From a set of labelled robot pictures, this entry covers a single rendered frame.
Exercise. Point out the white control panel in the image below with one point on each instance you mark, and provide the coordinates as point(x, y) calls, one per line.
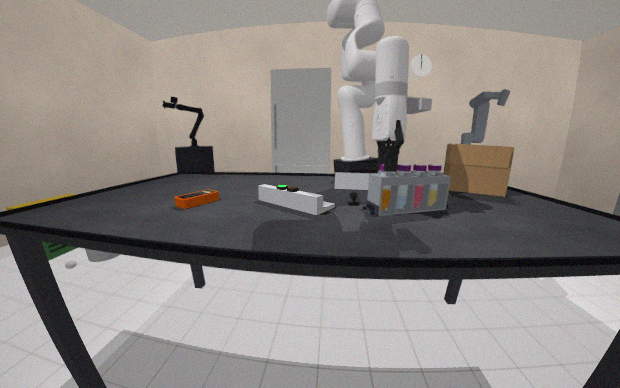
point(349, 185)

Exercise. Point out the orange pocket multimeter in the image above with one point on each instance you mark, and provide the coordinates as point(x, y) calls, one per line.
point(197, 198)

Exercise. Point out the brown cardboard box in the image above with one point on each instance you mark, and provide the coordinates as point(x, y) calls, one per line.
point(479, 169)

